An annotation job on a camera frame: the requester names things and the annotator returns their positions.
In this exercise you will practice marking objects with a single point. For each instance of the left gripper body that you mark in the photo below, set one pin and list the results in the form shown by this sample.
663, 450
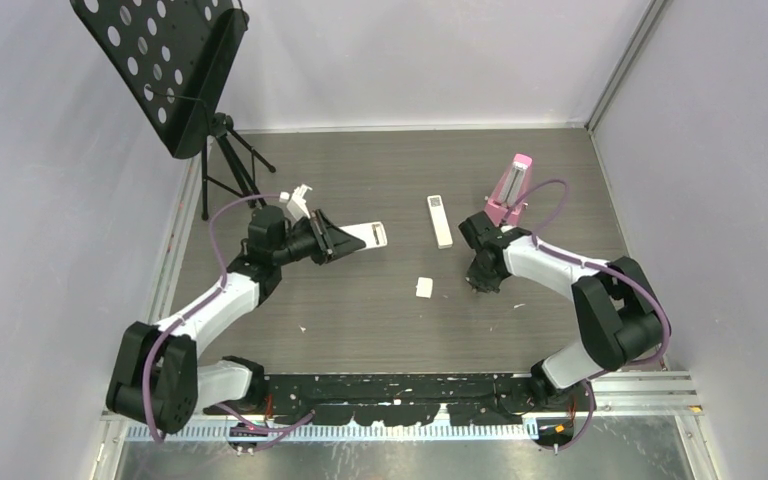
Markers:
308, 242

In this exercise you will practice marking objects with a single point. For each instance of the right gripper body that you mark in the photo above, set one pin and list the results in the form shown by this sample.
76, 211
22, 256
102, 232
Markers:
480, 277

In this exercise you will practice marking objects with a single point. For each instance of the small white remote control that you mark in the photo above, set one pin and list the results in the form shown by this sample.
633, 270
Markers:
373, 234

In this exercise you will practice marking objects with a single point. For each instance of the small remote battery cover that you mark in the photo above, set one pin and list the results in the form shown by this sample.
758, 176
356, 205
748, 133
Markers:
424, 287

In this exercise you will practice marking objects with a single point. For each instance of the long white remote control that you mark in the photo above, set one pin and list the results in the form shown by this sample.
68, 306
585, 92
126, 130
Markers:
439, 220

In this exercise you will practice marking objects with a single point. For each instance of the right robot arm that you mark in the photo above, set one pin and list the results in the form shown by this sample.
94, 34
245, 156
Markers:
619, 319

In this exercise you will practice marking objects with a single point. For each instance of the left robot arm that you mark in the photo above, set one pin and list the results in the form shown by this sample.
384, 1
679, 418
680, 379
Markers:
157, 378

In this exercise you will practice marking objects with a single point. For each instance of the pink metronome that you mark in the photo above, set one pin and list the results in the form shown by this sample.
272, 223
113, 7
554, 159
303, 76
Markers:
501, 205

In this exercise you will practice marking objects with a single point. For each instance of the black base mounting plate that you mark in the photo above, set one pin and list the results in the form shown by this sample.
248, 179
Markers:
395, 400

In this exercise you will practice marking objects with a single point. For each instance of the black perforated music stand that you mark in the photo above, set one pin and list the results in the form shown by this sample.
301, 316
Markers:
175, 58

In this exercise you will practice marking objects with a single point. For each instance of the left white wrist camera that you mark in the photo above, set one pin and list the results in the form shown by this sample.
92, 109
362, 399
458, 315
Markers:
295, 202

